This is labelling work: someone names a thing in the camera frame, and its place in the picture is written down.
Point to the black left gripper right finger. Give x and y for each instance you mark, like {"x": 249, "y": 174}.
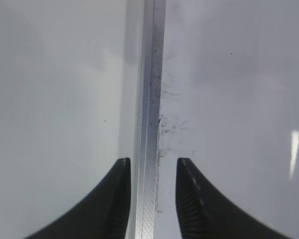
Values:
{"x": 203, "y": 212}

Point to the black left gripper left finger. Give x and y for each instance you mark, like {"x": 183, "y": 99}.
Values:
{"x": 102, "y": 214}

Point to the white framed whiteboard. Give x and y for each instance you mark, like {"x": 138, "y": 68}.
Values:
{"x": 220, "y": 86}

